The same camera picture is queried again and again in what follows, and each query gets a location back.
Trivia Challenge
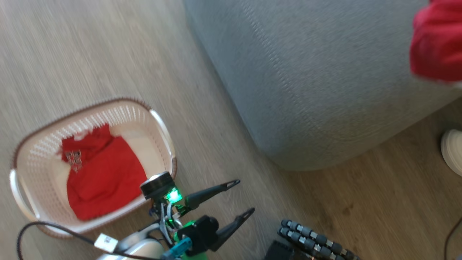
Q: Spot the red garment with printed patch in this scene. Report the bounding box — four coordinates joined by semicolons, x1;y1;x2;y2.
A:
61;124;148;222

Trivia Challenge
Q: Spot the cream laundry basket brown rim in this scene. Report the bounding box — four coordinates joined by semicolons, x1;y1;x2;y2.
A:
9;97;178;239

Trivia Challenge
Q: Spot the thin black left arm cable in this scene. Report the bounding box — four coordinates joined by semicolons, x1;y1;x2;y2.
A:
16;221;164;260

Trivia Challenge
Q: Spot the thin black floor cable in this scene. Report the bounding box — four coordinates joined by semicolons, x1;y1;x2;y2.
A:
443;216;462;260

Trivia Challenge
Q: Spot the grey fabric sofa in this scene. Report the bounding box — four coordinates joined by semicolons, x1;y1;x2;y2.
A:
183;0;462;172

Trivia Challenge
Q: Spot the teal left camera plug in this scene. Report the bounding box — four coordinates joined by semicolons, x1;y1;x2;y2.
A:
160;237;194;260

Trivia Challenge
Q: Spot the black round left gripper motor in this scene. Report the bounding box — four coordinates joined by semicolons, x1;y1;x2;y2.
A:
140;171;177;200

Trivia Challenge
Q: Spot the plain red garment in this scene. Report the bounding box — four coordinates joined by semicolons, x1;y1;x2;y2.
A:
410;0;462;84

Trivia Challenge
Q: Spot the black segmented cable chain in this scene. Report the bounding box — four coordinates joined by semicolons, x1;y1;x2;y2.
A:
277;218;362;260

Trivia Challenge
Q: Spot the white shoe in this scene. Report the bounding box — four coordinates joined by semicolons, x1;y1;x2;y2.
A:
440;129;462;178

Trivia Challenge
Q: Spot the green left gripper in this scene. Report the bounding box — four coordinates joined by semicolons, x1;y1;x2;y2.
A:
162;179;256;260

